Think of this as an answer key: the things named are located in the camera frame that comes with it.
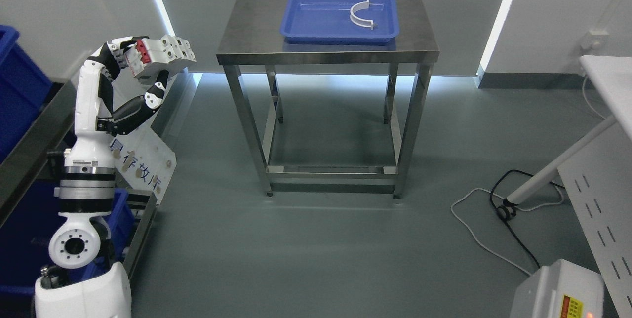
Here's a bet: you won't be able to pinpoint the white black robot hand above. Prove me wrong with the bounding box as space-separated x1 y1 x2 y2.
64 37 169 179

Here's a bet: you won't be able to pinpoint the grey circuit breaker red switches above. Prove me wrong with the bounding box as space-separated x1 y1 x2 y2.
124 35 197 85

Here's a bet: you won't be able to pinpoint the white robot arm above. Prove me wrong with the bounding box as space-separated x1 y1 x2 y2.
34 165 132 318

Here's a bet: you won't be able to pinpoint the white sign with blue characters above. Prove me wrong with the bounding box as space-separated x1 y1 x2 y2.
108 124 177 205

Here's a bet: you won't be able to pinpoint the blue storage bin upper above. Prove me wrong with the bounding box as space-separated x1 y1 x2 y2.
0 25 52 161

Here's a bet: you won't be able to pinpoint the blue storage bin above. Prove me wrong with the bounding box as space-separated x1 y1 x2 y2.
0 181 135 318
0 25 52 161

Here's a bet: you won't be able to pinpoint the blue storage bin lower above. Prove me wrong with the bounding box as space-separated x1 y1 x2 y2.
0 181 135 318

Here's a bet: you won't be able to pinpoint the stainless steel table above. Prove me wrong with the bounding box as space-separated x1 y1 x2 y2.
217 0 439 199

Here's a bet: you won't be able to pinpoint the blue plastic tray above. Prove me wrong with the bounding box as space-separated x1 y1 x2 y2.
279 0 400 45

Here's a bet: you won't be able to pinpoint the white device with yellow label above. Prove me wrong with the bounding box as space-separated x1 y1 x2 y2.
509 259 605 318

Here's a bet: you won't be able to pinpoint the white perforated cabinet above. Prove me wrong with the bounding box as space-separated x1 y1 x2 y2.
558 123 632 318

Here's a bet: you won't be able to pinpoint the white desk with leg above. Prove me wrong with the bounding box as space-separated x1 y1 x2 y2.
507 55 632 204

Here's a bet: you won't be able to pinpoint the white semicircular bracket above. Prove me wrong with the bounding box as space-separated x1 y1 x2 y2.
350 0 379 31

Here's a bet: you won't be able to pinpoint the white cable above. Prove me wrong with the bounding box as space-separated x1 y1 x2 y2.
450 74 608 277

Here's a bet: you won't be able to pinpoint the black cable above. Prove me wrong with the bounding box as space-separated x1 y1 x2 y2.
489 169 566 270

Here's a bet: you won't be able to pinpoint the white wall socket with plug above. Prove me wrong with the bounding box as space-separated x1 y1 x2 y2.
579 29 610 58

